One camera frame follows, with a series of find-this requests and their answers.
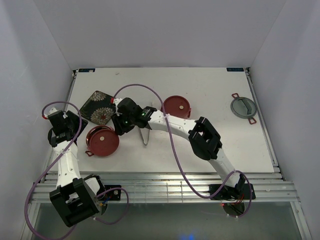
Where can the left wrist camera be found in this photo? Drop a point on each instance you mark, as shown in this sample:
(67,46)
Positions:
(53,110)

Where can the blue table label right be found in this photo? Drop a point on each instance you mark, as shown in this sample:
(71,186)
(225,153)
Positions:
(235,69)

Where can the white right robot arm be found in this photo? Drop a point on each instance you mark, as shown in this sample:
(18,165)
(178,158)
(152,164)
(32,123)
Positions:
(204,140)

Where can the pink lunch bowl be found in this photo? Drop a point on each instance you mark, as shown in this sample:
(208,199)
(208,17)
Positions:
(100,142)
(177,107)

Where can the blue table label left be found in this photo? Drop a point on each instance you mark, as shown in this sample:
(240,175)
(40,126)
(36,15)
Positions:
(86,70)

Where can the aluminium front rail frame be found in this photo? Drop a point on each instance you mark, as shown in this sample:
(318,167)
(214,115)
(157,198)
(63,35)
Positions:
(147,188)

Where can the metal serving tongs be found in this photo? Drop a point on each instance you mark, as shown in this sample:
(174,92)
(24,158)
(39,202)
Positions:
(144,134)

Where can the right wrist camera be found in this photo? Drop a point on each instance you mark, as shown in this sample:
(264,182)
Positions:
(116,100)

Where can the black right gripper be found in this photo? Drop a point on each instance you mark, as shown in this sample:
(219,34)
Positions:
(120,129)

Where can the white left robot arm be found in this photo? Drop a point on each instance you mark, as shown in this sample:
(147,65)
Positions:
(75,198)

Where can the blue table label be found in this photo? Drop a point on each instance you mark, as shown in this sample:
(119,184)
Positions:
(86,70)
(235,69)

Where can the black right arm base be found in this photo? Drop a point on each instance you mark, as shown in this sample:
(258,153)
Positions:
(231,194)

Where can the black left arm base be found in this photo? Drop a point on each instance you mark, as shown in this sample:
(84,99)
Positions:
(113,195)

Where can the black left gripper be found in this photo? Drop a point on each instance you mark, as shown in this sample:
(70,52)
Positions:
(75,116)

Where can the black floral rectangular plate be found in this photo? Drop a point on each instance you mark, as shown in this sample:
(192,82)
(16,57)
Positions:
(98,109)

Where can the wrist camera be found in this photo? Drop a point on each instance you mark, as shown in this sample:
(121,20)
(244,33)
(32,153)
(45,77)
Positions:
(53,110)
(116,100)

